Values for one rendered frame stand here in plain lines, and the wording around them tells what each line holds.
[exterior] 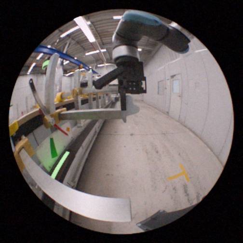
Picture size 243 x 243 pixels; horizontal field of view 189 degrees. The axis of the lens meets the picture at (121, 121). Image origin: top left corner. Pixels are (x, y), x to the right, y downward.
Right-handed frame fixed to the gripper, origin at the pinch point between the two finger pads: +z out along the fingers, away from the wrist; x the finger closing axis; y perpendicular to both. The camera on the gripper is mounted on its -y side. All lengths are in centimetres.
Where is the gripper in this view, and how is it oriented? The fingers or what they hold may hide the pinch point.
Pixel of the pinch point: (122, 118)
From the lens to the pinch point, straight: 26.2
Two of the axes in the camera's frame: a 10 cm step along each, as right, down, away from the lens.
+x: -0.1, -3.5, 9.4
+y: 10.0, -0.4, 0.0
